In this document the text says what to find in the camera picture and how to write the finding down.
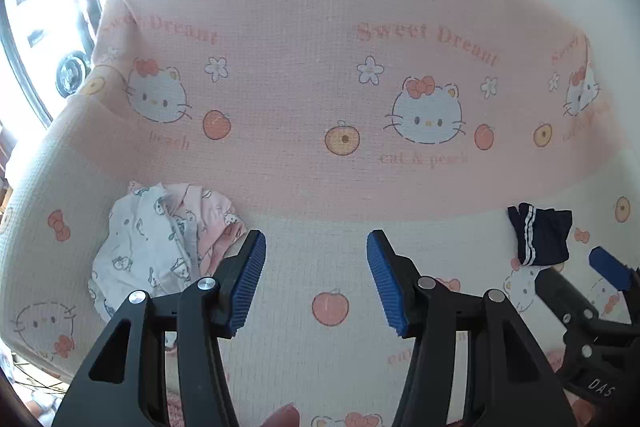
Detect pink printed garment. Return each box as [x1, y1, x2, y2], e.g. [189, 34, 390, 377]
[165, 183, 249, 279]

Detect white printed garment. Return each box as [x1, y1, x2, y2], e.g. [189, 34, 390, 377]
[88, 181, 201, 348]

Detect navy shorts with white stripes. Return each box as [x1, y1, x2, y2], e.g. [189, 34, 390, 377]
[507, 203, 574, 267]

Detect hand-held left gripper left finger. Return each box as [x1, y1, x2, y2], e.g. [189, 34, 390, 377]
[51, 229, 267, 427]

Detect pink cat printed blanket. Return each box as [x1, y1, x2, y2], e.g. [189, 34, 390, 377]
[0, 0, 640, 427]

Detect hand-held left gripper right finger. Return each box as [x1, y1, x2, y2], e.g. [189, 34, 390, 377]
[366, 229, 583, 427]

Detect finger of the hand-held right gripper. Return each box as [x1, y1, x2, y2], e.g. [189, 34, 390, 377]
[589, 247, 640, 293]
[535, 267, 601, 344]

